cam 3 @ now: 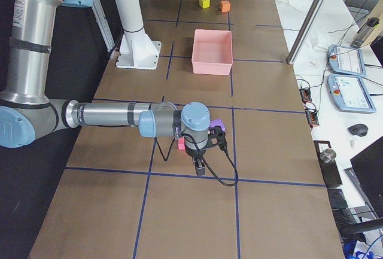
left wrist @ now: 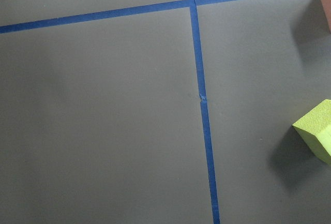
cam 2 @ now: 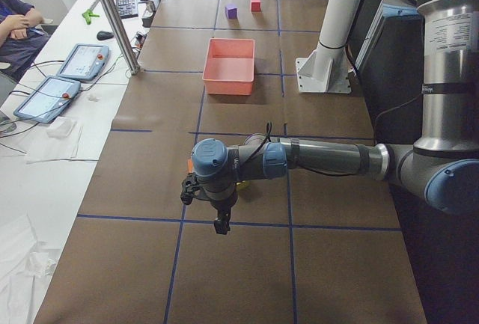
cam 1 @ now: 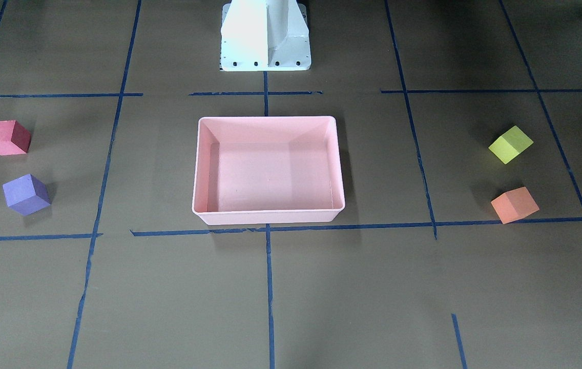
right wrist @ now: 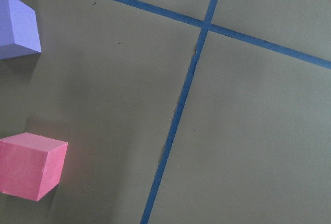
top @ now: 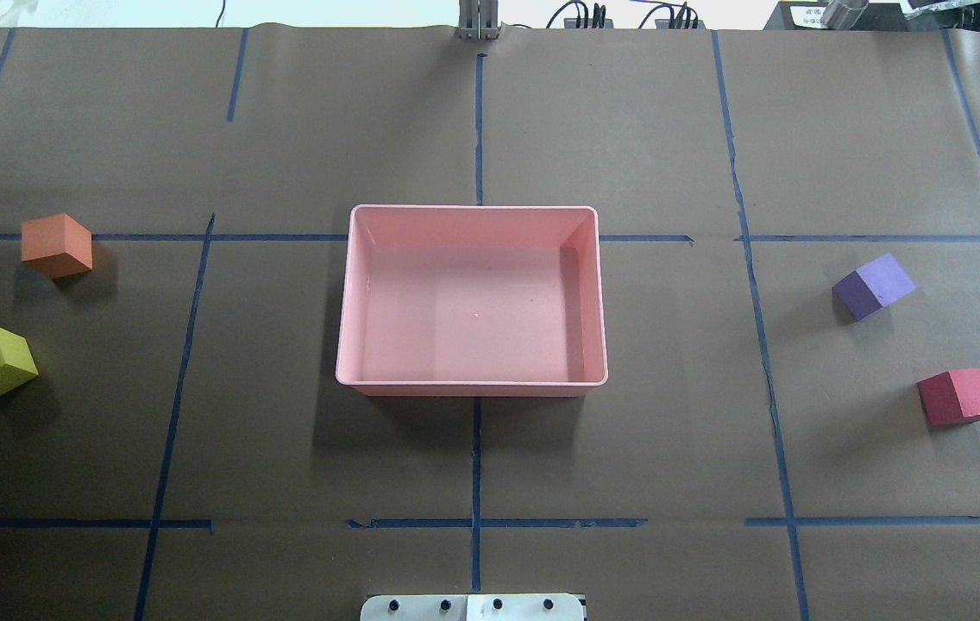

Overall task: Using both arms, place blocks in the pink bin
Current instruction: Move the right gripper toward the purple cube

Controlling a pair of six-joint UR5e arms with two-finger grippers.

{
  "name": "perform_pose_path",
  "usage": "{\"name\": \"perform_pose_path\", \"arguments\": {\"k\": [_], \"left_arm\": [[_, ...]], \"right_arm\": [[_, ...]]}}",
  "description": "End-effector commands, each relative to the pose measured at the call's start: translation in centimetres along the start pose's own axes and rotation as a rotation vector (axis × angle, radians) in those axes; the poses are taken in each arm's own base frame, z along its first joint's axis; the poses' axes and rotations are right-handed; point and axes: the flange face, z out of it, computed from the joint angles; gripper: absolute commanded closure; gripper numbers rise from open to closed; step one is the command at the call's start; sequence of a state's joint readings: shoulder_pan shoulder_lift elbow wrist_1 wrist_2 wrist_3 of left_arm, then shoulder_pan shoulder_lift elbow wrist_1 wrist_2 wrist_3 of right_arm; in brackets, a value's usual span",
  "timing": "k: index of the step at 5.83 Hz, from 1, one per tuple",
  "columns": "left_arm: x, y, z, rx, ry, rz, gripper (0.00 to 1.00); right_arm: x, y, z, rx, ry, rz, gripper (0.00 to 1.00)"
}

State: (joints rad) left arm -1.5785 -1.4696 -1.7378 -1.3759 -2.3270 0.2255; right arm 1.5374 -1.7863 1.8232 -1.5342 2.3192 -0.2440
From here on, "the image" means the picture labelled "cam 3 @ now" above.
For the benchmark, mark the pink red foam block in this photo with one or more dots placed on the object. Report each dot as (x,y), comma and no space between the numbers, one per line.
(181,144)

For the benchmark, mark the teach pendant tablet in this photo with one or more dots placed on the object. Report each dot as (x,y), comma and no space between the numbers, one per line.
(346,60)
(349,94)

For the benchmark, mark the pink plastic bin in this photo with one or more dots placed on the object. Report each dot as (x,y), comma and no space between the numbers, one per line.
(212,52)

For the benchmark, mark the black computer mouse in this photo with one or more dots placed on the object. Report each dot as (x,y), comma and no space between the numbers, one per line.
(360,130)

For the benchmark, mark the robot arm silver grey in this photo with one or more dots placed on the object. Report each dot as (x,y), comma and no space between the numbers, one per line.
(28,114)

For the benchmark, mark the black laptop monitor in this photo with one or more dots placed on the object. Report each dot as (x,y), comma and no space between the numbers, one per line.
(367,166)

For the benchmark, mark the aluminium frame post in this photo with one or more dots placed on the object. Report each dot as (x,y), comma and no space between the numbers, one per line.
(305,29)

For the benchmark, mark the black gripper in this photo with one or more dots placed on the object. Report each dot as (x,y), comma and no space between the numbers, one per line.
(194,152)

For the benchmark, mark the lower teach pendant tablet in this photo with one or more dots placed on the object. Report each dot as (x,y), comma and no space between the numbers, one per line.
(349,94)

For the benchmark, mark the purple foam block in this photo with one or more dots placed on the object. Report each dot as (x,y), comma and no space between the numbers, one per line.
(218,122)

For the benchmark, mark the clear water bottle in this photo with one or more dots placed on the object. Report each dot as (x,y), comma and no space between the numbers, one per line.
(363,33)

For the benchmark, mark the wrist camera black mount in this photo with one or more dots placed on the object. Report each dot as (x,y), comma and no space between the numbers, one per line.
(217,137)

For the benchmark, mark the metal cylinder weight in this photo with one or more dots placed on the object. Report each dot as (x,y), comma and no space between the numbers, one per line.
(327,155)

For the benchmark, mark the upper teach pendant tablet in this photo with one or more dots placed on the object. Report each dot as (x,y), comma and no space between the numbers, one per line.
(346,60)

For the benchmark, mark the yellow foam block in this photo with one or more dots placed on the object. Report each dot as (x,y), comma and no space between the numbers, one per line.
(204,4)

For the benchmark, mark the white pedestal post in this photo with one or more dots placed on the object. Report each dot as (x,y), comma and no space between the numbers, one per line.
(137,50)

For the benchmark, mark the orange foam block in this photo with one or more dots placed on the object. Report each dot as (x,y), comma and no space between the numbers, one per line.
(225,6)

